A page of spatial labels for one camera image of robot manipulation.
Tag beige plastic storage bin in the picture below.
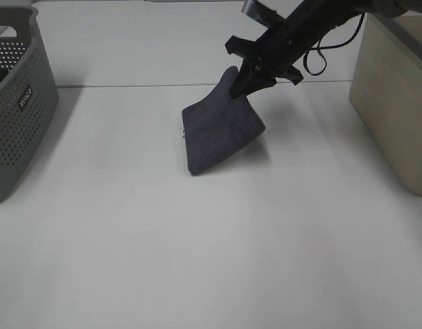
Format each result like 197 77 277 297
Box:
349 15 422 196

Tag dark grey towel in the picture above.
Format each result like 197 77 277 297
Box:
182 66 265 176

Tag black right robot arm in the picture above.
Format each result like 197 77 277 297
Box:
225 0 422 99

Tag grey perforated plastic basket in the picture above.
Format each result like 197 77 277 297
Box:
0 6 59 203

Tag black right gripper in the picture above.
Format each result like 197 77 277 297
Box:
225 1 338 99

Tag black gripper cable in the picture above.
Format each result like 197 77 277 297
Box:
302 12 366 77

